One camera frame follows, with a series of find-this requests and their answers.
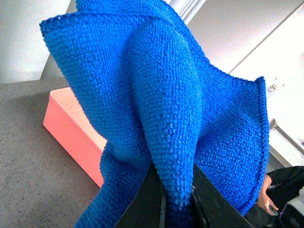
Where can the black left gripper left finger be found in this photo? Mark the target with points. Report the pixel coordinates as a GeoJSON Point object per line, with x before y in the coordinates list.
{"type": "Point", "coordinates": [148, 208]}

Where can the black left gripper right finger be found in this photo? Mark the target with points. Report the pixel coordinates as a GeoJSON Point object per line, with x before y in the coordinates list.
{"type": "Point", "coordinates": [210, 208]}

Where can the blue microfiber cloth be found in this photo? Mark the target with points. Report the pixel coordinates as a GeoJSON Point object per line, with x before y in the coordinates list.
{"type": "Point", "coordinates": [146, 86]}

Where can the bystander hand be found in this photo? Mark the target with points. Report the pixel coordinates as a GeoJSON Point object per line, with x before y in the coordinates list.
{"type": "Point", "coordinates": [264, 202]}

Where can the bystander black sleeve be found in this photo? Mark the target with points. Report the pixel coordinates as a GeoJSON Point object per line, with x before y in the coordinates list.
{"type": "Point", "coordinates": [286, 183]}

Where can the pink plastic box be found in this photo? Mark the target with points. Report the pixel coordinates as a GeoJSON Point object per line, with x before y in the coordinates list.
{"type": "Point", "coordinates": [67, 123]}

